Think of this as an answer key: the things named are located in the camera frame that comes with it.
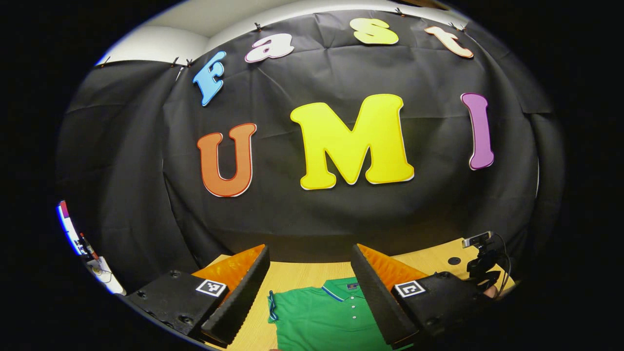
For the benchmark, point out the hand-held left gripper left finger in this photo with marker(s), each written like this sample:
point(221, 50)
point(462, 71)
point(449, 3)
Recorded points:
point(241, 302)

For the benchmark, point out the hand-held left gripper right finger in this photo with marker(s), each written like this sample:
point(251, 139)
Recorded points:
point(378, 302)

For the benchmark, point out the green T-shirt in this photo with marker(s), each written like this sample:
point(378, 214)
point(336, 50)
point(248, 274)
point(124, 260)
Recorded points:
point(321, 321)

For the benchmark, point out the black backdrop cloth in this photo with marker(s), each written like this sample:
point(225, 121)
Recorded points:
point(429, 204)

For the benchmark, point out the small black webcam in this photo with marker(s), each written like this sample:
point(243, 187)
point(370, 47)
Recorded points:
point(477, 239)

